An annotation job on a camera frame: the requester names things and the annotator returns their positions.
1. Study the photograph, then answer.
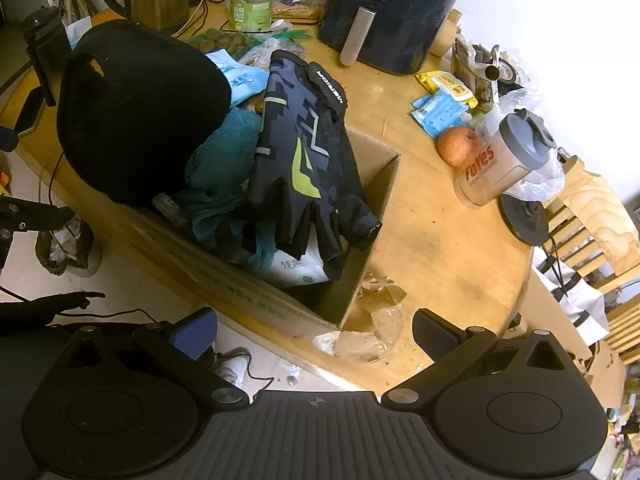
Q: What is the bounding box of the black kettle base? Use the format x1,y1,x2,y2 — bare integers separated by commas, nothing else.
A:
499,192,550,247

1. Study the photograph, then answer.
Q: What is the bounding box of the green label jar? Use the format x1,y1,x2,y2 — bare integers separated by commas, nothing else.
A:
228,0,277,32

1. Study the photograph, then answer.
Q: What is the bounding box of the black hat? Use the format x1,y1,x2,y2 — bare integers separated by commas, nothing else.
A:
56,20,234,206

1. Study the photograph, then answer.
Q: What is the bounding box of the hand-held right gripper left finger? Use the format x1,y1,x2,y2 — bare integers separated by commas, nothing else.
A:
52,307,251,411

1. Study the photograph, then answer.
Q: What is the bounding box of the small clear plastic bag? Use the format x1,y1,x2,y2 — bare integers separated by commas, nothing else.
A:
240,35,306,69

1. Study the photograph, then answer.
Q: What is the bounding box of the green net produce bag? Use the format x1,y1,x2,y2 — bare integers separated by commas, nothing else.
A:
187,27,251,59

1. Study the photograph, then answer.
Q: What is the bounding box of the grey lid shaker bottle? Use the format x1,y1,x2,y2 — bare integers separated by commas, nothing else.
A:
453,108,559,209

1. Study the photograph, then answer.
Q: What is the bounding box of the black cable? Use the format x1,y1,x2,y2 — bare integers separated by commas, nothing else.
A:
0,284,277,397

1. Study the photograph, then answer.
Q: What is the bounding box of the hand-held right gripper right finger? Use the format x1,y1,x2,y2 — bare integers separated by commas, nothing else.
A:
382,309,576,411

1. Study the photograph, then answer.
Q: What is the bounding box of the dark blue air fryer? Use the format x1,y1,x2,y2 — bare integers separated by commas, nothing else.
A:
318,0,466,76

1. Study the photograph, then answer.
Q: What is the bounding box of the metal utensil holder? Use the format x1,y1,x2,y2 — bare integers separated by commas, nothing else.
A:
452,37,501,111

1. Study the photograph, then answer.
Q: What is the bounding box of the green wrapper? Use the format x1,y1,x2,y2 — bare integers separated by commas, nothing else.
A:
272,22,311,44

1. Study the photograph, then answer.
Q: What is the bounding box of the dark plastic bag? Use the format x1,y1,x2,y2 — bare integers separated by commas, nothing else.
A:
34,214,96,276

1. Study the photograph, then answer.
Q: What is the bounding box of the cardboard box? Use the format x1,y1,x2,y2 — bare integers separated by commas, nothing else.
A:
117,125,403,334

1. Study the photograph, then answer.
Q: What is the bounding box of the black round object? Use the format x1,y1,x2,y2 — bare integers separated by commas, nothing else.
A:
495,57,524,91

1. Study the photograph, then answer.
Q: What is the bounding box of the wooden chair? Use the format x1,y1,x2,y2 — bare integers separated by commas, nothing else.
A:
542,157,640,352

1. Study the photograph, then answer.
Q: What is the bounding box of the yellow wet wipes pack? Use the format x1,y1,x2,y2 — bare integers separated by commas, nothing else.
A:
415,69,479,109

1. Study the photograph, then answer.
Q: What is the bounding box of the dark patterned glove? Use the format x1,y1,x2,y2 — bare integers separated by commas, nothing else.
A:
244,49,384,281

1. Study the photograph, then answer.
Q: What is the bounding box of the teal cloth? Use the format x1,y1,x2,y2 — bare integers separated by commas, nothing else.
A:
184,109,282,277

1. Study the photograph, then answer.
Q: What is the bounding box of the light blue tissue packet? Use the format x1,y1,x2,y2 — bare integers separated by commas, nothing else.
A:
204,48,271,109

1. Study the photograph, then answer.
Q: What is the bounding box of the white green packet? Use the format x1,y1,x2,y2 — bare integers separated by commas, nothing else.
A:
264,244,331,289

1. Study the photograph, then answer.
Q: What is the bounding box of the white paper bag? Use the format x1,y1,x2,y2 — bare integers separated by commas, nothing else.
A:
532,247,609,346

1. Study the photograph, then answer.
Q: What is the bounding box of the white cable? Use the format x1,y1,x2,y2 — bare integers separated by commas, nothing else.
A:
172,0,211,39

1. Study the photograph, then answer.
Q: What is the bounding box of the crumpled clear plastic wrap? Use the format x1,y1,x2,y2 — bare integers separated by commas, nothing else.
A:
312,269,405,364

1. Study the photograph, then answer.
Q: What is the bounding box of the red apple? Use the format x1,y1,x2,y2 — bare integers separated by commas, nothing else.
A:
437,126,480,169

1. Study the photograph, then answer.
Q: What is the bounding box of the blue printed packet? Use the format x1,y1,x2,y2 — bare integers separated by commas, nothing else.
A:
411,90,471,137

